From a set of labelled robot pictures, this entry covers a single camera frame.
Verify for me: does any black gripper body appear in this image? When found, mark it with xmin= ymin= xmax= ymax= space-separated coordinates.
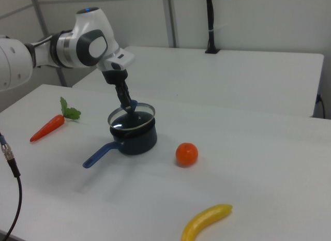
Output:
xmin=101 ymin=68 xmax=129 ymax=87

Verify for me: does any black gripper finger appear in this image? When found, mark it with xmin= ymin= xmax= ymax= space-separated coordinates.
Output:
xmin=114 ymin=83 xmax=128 ymax=110
xmin=122 ymin=81 xmax=133 ymax=113

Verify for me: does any glass lid with blue knob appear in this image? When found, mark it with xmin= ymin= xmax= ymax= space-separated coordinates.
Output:
xmin=107 ymin=100 xmax=156 ymax=130

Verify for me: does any dark blue saucepan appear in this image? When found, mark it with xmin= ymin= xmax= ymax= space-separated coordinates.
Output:
xmin=82 ymin=116 xmax=158 ymax=169

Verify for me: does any orange toy carrot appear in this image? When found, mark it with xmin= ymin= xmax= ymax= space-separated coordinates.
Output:
xmin=29 ymin=96 xmax=82 ymax=143

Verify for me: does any orange toy tangerine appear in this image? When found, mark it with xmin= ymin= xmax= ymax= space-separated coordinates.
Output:
xmin=175 ymin=142 xmax=199 ymax=167

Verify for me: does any black pole with base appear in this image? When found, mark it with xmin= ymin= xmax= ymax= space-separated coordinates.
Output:
xmin=205 ymin=0 xmax=220 ymax=54

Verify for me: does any yellow toy banana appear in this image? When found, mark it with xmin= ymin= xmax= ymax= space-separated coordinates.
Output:
xmin=180 ymin=204 xmax=233 ymax=241

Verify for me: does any black cable on robot arm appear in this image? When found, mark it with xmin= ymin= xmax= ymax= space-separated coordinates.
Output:
xmin=30 ymin=34 xmax=53 ymax=48

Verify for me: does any black cable with metal connector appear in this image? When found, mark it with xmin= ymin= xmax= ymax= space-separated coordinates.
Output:
xmin=0 ymin=132 xmax=23 ymax=241

